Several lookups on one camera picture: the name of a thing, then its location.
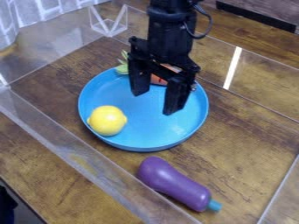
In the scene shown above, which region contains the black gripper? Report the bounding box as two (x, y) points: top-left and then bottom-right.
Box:
(128, 7), (200, 116)

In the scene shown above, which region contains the orange toy carrot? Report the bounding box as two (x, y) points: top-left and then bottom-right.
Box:
(114, 50), (181, 86)

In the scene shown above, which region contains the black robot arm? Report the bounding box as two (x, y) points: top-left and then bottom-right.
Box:
(126, 0), (212, 116)

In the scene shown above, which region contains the blue round plate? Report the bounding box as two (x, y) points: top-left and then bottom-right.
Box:
(77, 68), (209, 152)

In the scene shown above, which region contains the yellow toy lemon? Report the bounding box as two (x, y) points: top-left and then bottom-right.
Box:
(86, 105), (126, 136)

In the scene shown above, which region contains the black baseboard strip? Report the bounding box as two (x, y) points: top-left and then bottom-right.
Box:
(216, 0), (299, 34)

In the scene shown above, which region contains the purple toy eggplant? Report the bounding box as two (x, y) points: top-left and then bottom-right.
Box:
(136, 157), (221, 212)

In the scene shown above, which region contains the white patterned curtain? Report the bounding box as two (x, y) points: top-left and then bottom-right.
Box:
(0, 0), (109, 51)

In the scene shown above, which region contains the clear acrylic enclosure wall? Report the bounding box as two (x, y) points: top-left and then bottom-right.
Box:
(0, 3), (299, 224)

